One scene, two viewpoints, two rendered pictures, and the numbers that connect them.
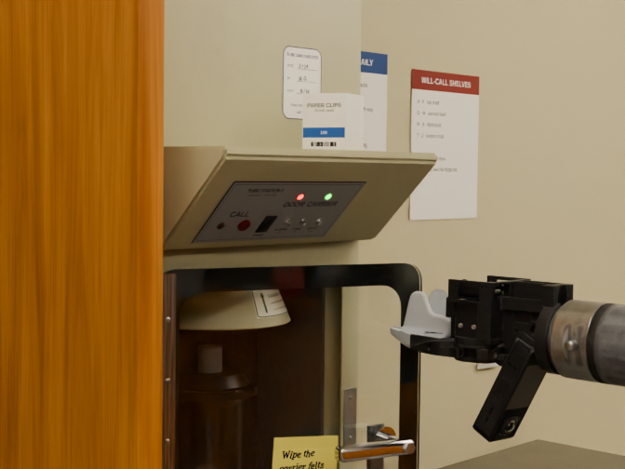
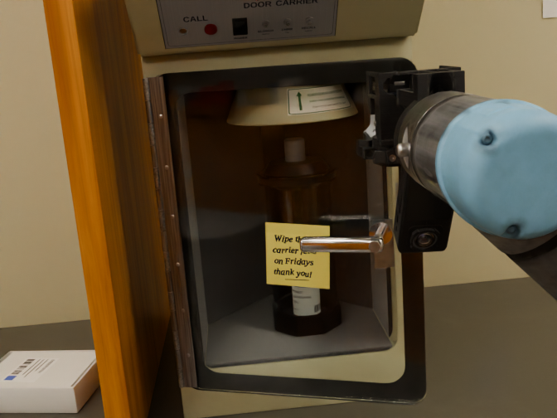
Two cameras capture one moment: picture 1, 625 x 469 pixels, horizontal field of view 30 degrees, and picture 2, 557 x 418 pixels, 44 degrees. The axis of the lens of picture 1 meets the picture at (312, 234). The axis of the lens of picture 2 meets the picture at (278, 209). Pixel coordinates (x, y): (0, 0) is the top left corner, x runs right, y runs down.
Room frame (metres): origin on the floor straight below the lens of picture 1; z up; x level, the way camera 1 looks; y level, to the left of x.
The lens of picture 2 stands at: (0.65, -0.51, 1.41)
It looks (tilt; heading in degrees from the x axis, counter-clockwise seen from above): 13 degrees down; 44
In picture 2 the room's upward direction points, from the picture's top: 4 degrees counter-clockwise
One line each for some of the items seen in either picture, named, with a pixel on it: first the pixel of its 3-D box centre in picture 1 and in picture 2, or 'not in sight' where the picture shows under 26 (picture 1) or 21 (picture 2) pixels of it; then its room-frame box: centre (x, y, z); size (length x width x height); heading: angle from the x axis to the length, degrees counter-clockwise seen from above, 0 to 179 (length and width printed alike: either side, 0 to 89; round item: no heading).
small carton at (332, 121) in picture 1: (333, 123); not in sight; (1.25, -0.02, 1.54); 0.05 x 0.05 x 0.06; 65
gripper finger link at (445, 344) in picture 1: (448, 343); (381, 143); (1.18, -0.14, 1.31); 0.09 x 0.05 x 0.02; 47
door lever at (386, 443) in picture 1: (368, 446); (346, 240); (1.22, -0.06, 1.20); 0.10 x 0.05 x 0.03; 117
